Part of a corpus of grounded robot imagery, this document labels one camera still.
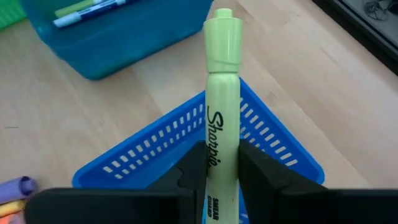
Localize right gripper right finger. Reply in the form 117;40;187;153
238;139;398;224

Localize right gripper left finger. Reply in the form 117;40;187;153
24;140;208;224

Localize blue plastic basket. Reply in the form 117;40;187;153
72;77;326;224

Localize purple highlighter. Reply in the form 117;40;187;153
0;175;39;205

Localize thick yellow highlighter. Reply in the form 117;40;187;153
0;200;27;218

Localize lime green highlighter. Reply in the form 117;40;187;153
203;8;244;224

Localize green dry-erase marker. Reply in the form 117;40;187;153
54;0;103;19

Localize teal plastic bin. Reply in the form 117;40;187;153
20;0;214;81

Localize black aluminium table frame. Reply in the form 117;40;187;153
312;0;398;75

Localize coiled black cable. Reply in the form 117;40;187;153
362;0;389;21

